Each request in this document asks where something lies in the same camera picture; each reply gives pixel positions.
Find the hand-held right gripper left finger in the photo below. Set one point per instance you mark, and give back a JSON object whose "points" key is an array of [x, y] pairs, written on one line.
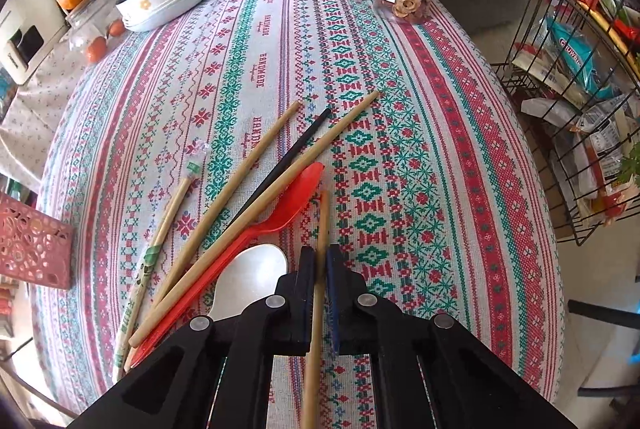
{"points": [[307, 271]]}

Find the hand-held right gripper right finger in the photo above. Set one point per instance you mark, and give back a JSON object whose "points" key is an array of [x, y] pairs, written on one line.
{"points": [[334, 274]]}

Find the bamboo chopstick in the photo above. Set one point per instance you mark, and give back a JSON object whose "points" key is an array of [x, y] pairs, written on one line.
{"points": [[250, 159], [322, 219], [325, 149]]}

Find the white plastic spoon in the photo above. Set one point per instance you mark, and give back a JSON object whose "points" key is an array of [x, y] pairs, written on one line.
{"points": [[250, 274]]}

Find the red plastic spoon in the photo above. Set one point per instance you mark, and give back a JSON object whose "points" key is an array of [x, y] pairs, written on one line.
{"points": [[300, 194]]}

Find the black chopstick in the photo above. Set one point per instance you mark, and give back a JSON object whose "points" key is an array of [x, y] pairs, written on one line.
{"points": [[300, 144]]}

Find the green printed chopstick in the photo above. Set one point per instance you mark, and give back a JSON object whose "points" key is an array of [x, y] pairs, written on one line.
{"points": [[165, 229]]}

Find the pink perforated utensil basket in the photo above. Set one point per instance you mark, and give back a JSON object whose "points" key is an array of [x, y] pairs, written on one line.
{"points": [[30, 249]]}

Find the red green patterned tablecloth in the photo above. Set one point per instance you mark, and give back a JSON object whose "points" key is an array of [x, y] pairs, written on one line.
{"points": [[410, 169]]}

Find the white printed packet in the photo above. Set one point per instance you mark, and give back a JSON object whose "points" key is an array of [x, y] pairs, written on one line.
{"points": [[607, 159]]}

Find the small orange fruit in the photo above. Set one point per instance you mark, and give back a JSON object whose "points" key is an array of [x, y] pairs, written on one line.
{"points": [[96, 49], [116, 27]]}

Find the floral side table cloth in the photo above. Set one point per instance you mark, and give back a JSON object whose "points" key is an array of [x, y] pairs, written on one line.
{"points": [[35, 109]]}

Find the blue snack packet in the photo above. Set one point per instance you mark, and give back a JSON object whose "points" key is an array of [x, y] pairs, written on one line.
{"points": [[575, 54]]}

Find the glass jar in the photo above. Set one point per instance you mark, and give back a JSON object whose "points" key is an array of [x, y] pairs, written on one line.
{"points": [[82, 31]]}

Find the cream air fryer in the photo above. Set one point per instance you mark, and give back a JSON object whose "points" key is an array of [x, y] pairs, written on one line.
{"points": [[30, 19]]}

